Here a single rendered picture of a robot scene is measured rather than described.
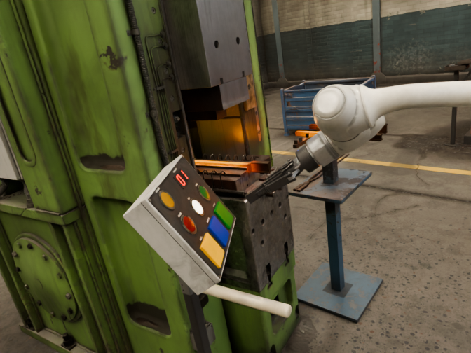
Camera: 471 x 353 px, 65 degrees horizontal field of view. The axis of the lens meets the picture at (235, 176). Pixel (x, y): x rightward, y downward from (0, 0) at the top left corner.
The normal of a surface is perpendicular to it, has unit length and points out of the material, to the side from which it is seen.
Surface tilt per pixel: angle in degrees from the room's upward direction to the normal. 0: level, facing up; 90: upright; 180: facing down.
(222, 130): 90
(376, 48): 90
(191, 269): 90
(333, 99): 62
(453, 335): 0
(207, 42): 90
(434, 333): 0
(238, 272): 42
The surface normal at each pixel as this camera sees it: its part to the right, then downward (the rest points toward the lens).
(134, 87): 0.84, 0.07
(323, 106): -0.58, -0.13
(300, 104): -0.59, 0.36
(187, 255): -0.11, 0.37
